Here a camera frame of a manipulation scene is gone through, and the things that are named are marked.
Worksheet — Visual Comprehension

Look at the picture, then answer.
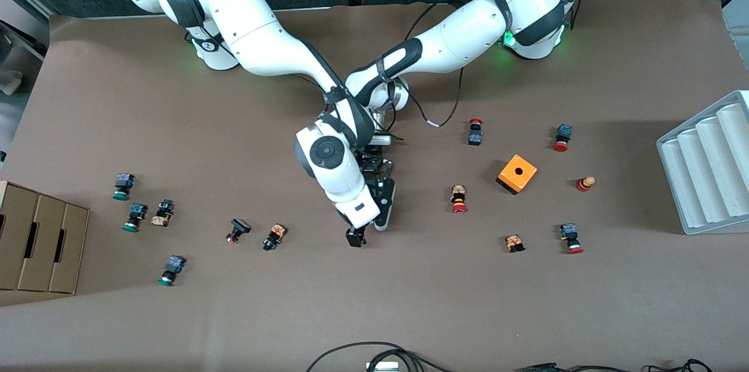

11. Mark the orange button enclosure box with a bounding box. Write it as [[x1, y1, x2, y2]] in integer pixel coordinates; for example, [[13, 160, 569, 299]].
[[496, 154, 538, 196]]

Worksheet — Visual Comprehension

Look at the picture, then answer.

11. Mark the cardboard compartment box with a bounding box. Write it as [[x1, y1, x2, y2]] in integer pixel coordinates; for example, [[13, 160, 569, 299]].
[[0, 181, 90, 295]]

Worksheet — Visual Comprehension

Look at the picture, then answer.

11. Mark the grey grooved tray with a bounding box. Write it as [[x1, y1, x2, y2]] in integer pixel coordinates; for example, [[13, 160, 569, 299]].
[[656, 90, 749, 236]]

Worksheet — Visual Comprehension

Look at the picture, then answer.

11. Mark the thin tangled black cable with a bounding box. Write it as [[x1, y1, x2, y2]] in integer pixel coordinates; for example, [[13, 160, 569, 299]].
[[643, 359, 713, 372]]

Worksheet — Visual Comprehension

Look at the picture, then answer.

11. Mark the thick black cable loop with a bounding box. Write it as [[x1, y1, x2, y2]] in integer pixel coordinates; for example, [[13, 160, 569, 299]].
[[306, 342, 454, 372]]

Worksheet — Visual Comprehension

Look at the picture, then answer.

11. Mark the green pushbutton blue block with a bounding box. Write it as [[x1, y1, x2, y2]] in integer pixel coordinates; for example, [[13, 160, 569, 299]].
[[122, 203, 149, 233], [112, 173, 136, 201], [157, 254, 187, 287]]

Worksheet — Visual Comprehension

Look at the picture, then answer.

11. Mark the brown paper table cover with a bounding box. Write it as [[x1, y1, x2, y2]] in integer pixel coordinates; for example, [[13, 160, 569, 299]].
[[0, 0, 749, 372]]

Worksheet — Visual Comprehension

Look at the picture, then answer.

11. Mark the black square button red base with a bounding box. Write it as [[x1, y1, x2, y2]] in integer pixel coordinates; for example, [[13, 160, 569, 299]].
[[226, 218, 252, 244]]

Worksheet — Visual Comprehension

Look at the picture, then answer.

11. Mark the beige object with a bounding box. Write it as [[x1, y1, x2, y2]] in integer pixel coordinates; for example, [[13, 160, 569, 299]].
[[0, 70, 24, 96]]

